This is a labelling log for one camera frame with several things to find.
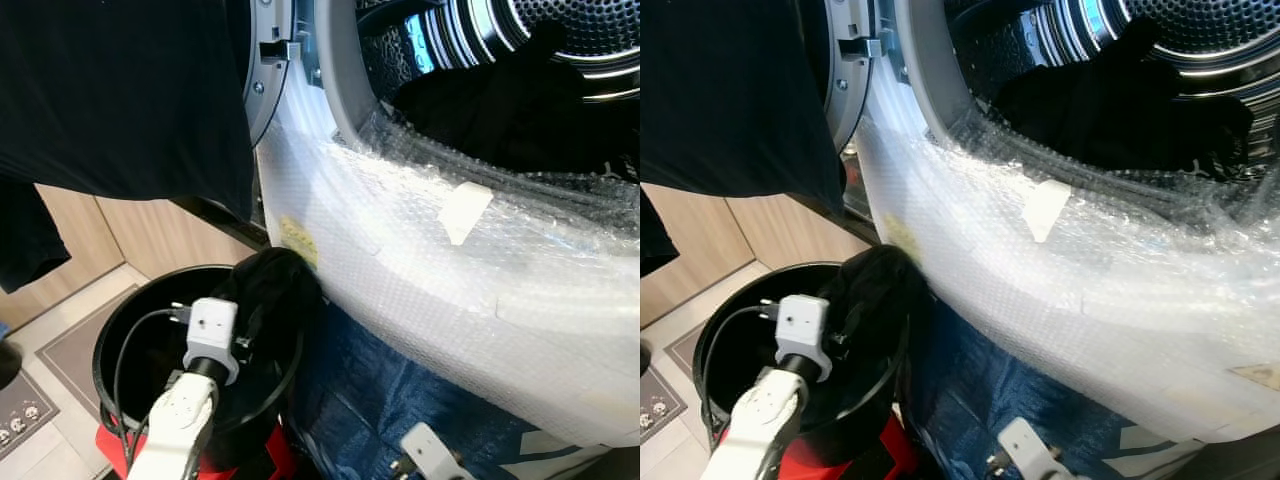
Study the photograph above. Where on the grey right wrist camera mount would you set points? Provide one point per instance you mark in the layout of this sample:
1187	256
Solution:
430	455
1025	450

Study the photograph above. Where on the light wooden cabinet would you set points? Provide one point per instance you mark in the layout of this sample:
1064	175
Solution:
780	235
140	235

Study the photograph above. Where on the grey washer door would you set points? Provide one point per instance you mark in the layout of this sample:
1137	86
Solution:
268	85
848	90

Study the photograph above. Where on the grey floor mat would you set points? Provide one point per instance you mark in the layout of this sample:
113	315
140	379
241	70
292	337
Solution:
75	345
685	350

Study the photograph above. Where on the brown tape piece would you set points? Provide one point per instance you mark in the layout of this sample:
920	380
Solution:
1258	376

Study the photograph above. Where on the red plastic stool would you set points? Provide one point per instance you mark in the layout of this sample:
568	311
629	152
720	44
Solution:
270	458
890	455

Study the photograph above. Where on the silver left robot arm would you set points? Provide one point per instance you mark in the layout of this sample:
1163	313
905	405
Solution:
760	425
178	430

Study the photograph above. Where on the large black shirt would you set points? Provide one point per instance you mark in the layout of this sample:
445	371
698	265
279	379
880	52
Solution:
730	90
120	90

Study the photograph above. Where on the black shoe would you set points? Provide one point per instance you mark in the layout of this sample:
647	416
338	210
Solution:
7	365
645	360

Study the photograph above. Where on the grey skull print mat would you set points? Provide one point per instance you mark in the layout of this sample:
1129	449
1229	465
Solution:
22	415
660	405

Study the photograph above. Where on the black plastic bucket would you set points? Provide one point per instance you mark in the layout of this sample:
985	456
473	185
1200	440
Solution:
735	330
140	330

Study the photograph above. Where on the white tape piece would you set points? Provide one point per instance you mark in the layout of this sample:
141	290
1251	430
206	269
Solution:
1045	210
464	212

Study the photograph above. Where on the black laundry garment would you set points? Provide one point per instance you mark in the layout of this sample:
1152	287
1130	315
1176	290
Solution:
1110	110
500	110

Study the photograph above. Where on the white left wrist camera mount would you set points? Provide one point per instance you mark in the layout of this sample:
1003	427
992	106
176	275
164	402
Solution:
210	330
802	328

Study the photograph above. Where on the yellow label sticker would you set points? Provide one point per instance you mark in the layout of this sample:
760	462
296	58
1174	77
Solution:
902	238
298	242

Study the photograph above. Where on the bubble-wrapped white washing machine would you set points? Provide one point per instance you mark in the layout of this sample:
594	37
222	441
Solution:
450	300
1060	300

